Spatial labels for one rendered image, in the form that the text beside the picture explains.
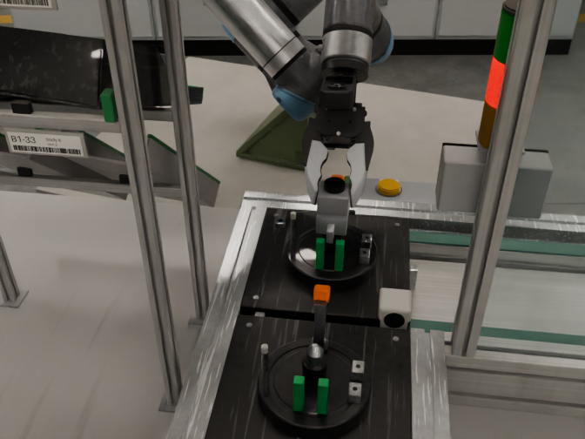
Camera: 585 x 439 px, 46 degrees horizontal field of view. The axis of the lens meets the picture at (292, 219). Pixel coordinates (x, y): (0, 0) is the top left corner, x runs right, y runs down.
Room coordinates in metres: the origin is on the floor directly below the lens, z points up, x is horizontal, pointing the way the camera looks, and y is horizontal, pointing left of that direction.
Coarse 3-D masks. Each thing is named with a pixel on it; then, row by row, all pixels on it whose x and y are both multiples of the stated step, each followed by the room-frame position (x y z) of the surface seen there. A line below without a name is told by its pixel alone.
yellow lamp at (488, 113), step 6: (486, 102) 0.67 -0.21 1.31; (486, 108) 0.66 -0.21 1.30; (492, 108) 0.66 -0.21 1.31; (486, 114) 0.66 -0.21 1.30; (492, 114) 0.65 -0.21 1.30; (486, 120) 0.66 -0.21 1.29; (492, 120) 0.65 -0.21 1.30; (480, 126) 0.67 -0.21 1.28; (486, 126) 0.66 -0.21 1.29; (492, 126) 0.65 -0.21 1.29; (480, 132) 0.67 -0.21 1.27; (486, 132) 0.66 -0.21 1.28; (480, 138) 0.67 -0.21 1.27; (486, 138) 0.66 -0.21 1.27; (486, 144) 0.65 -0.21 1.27
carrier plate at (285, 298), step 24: (288, 216) 0.92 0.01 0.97; (312, 216) 0.92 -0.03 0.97; (360, 216) 0.92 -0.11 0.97; (264, 240) 0.86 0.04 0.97; (384, 240) 0.86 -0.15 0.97; (408, 240) 0.86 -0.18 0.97; (264, 264) 0.80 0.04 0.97; (384, 264) 0.80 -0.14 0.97; (408, 264) 0.80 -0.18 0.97; (264, 288) 0.74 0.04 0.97; (288, 288) 0.74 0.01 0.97; (312, 288) 0.74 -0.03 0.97; (360, 288) 0.74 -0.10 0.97; (408, 288) 0.74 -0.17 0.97; (240, 312) 0.71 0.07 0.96; (264, 312) 0.70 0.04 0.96; (288, 312) 0.70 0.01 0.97; (312, 312) 0.70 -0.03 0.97; (336, 312) 0.70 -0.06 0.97; (360, 312) 0.70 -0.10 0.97
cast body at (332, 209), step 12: (324, 180) 0.83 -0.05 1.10; (336, 180) 0.81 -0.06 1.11; (324, 192) 0.80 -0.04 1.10; (336, 192) 0.80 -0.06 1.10; (348, 192) 0.80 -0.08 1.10; (324, 204) 0.79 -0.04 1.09; (336, 204) 0.78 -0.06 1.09; (348, 204) 0.80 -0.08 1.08; (324, 216) 0.78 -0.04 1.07; (336, 216) 0.78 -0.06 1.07; (324, 228) 0.78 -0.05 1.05; (336, 228) 0.78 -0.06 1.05
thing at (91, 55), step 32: (0, 32) 0.73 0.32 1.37; (32, 32) 0.72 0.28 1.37; (0, 64) 0.71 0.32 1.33; (32, 64) 0.70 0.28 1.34; (64, 64) 0.69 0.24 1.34; (96, 64) 0.68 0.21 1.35; (160, 64) 0.80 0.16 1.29; (32, 96) 0.69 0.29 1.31; (64, 96) 0.68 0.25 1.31; (96, 96) 0.67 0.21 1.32; (160, 96) 0.79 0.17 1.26; (192, 96) 0.88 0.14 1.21
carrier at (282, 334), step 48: (240, 336) 0.65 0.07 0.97; (288, 336) 0.65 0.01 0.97; (336, 336) 0.65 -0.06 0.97; (384, 336) 0.65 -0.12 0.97; (240, 384) 0.57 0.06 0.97; (288, 384) 0.55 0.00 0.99; (336, 384) 0.55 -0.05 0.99; (384, 384) 0.57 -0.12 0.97; (240, 432) 0.50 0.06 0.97; (288, 432) 0.50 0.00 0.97; (336, 432) 0.49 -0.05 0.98; (384, 432) 0.50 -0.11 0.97
